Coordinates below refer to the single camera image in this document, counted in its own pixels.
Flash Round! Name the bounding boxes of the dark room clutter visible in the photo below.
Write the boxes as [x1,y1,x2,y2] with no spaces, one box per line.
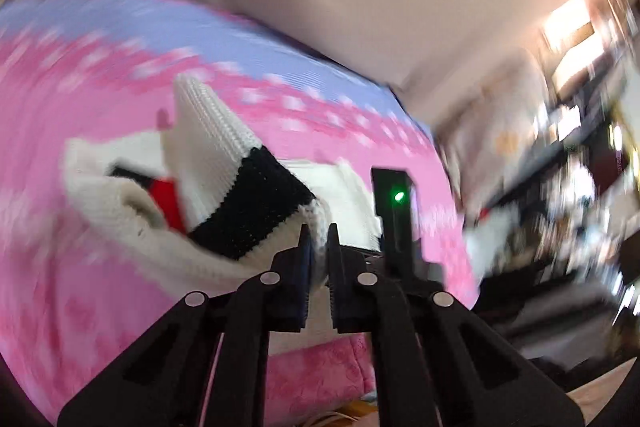
[462,0,640,378]

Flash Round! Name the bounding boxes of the pale floral quilt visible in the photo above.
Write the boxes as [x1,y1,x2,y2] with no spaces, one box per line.
[432,52,556,212]

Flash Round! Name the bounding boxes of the white red black knit sweater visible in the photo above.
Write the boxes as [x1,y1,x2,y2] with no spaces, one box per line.
[62,74,386,338]

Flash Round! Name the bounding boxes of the pink floral bed sheet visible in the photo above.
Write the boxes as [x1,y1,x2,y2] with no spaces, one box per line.
[0,0,482,427]

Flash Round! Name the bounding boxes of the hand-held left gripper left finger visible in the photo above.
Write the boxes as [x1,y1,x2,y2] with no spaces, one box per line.
[57,222,316,427]

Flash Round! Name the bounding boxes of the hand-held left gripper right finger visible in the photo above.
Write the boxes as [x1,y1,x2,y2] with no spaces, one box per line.
[327,224,586,427]

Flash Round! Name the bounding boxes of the pink fuzzy blanket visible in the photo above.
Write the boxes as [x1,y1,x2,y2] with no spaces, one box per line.
[262,334,378,425]

